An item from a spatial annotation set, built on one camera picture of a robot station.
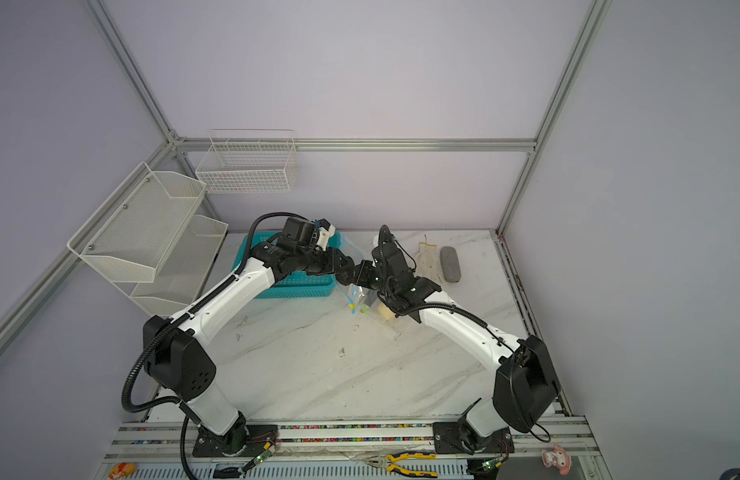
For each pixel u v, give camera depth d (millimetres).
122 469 686
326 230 765
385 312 898
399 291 602
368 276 702
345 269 800
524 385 419
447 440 732
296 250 640
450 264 1071
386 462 701
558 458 688
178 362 447
